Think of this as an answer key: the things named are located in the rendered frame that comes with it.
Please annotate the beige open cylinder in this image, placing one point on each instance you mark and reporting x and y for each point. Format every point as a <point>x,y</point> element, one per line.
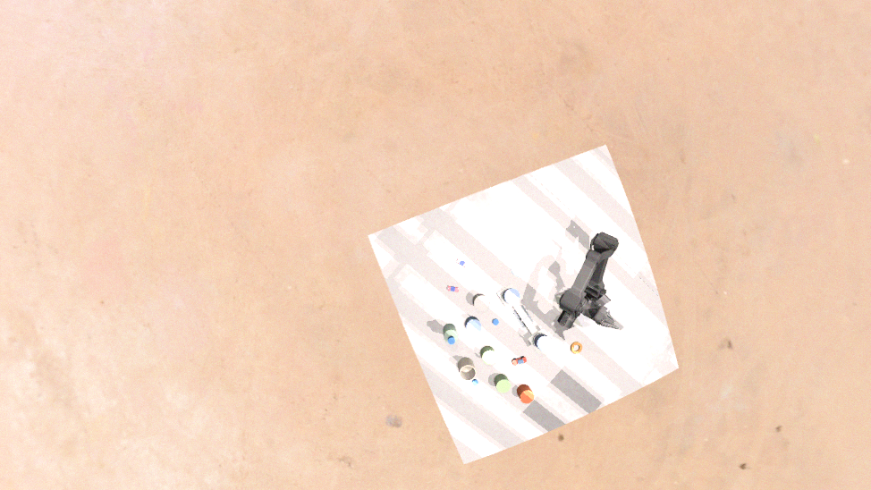
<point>466,368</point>

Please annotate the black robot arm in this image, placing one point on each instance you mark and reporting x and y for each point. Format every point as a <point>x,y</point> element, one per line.
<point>588,280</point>

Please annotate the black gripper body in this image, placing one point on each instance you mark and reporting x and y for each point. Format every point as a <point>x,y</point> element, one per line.
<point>595,314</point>

